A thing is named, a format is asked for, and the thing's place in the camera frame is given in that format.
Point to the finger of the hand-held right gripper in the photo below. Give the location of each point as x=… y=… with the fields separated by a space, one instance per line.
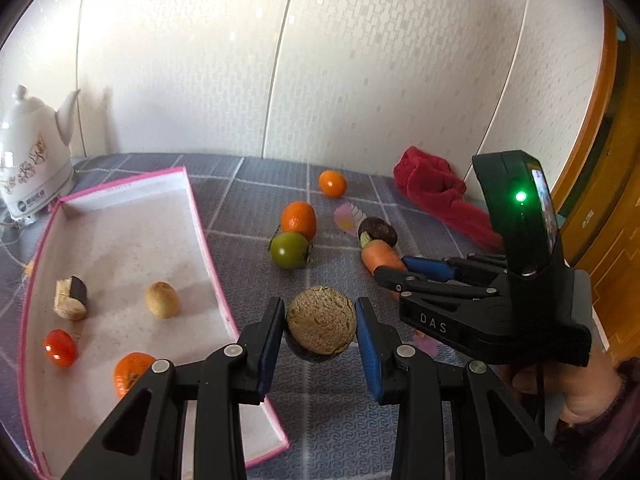
x=430 y=266
x=415 y=285

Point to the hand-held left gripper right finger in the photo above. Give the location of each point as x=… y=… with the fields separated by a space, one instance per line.
x=367 y=355

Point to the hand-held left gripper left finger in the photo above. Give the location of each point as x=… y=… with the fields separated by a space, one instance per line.
x=270 y=355

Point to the orange carrot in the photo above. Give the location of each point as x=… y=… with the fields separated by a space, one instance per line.
x=382 y=257

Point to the eggplant chunk cut face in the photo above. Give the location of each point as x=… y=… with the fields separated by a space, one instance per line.
x=322 y=322

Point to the dark round eggplant end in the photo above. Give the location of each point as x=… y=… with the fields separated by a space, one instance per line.
x=380 y=230

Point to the green tomato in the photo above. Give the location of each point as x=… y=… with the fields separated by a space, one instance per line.
x=289 y=250

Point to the beige round fruit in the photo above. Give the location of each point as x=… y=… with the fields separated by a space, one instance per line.
x=162 y=300

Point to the small orange mandarin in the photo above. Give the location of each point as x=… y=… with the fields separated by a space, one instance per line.
x=333 y=183

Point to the large orange mandarin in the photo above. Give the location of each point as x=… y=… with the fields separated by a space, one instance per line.
x=299 y=219

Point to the medium orange mandarin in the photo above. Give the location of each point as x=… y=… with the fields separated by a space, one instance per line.
x=131 y=375

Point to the pink-edged white cardboard tray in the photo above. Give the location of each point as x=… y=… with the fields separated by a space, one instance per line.
x=130 y=260

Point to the eggplant chunk jagged flesh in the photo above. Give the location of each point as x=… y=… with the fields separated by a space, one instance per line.
x=70 y=305

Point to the red cherry tomato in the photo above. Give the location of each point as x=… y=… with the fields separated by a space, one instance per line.
x=60 y=347

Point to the person's right forearm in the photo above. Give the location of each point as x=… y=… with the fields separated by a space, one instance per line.
x=610 y=445

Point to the person's right hand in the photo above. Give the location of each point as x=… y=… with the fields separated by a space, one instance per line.
x=585 y=390

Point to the red towel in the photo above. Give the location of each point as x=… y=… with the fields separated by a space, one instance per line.
x=425 y=175

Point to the wooden door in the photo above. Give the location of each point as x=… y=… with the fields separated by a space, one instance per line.
x=615 y=210

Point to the silver kettle base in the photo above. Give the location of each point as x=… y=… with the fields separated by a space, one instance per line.
x=27 y=216

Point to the white floral ceramic kettle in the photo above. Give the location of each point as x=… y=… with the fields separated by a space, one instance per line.
x=30 y=160

